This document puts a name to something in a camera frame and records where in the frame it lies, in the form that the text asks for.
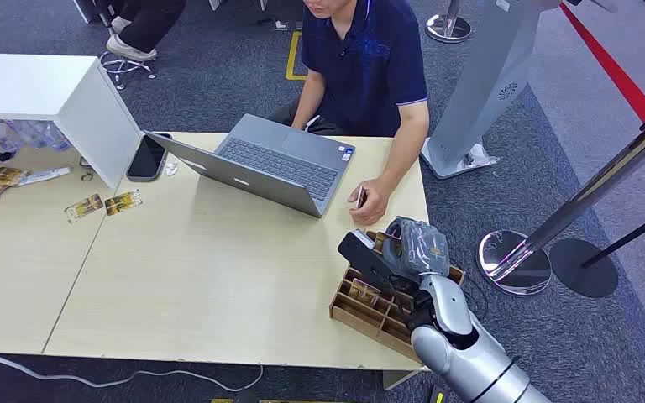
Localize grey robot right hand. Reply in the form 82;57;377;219
380;216;452;280

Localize person's left hand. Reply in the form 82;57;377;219
347;177;394;227

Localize gold patterned card in box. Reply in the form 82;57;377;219
349;278;381;308

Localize wooden compartment card box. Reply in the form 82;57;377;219
328;230;467;364

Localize person in seat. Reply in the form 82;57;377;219
268;0;431;227

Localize person on chair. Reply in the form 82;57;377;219
104;0;188;63

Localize grey open laptop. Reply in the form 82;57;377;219
144;113;356;219

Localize white table leg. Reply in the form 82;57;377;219
381;369;430;391

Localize grey kiosk stand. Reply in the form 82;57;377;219
419;0;564;181

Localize yellow floor tape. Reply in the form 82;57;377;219
284;30;308;82

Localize chrome stanchion base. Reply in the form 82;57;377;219
424;0;473;45

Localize black smartphone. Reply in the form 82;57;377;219
126;133;173;184

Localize red barrier belt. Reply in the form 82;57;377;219
558;2;645;186

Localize chrome chair base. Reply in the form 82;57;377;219
97;50;157;92

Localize white tube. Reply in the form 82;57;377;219
18;165;72;188

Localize white desk shelf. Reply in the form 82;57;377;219
0;52;145;190

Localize clear plastic water bottles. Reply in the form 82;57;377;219
0;118;74;154

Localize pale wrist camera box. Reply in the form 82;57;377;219
352;228;378;250

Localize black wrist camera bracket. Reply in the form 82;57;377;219
337;231;397;291

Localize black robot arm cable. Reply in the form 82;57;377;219
460;276;491;325

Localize chrome stanchion post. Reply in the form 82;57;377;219
476;107;645;297

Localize black stanchion post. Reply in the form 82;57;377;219
548;202;645;299

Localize white floor cable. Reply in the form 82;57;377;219
0;336;265;394

